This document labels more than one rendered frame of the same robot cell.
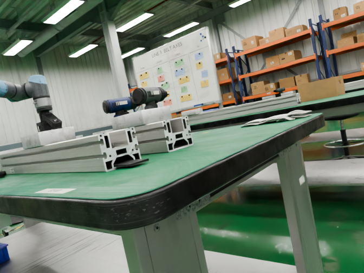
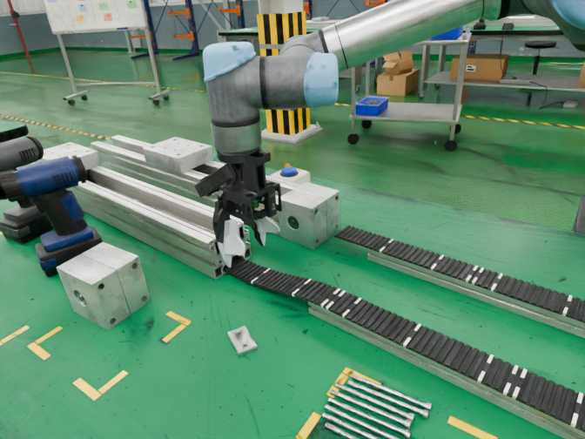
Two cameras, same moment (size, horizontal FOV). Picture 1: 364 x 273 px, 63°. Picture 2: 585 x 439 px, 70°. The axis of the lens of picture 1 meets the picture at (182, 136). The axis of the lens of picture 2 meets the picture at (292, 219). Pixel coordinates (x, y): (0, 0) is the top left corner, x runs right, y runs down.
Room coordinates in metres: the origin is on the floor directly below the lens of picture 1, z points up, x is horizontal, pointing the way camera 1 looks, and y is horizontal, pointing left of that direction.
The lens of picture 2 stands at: (2.06, 0.65, 1.25)
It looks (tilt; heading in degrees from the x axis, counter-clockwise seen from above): 28 degrees down; 176
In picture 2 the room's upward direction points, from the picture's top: 4 degrees counter-clockwise
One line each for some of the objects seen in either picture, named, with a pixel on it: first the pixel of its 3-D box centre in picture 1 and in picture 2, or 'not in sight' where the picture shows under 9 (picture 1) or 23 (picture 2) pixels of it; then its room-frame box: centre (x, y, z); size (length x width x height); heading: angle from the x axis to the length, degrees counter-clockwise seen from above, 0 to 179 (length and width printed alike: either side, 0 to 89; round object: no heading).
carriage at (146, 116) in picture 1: (141, 122); (68, 163); (0.91, 0.11, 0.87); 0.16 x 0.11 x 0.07; 45
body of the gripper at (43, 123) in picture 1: (46, 120); (246, 184); (1.42, 0.62, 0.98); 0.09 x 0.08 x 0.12; 45
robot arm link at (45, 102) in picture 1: (42, 103); (238, 135); (1.42, 0.62, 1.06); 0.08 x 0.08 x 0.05
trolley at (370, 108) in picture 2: not in sight; (403, 82); (-1.59, 1.95, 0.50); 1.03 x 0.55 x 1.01; 61
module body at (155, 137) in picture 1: (103, 144); (120, 200); (1.09, 0.29, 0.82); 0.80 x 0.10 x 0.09; 45
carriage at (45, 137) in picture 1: (49, 142); (178, 158); (0.96, 0.42, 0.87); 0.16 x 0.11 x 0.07; 45
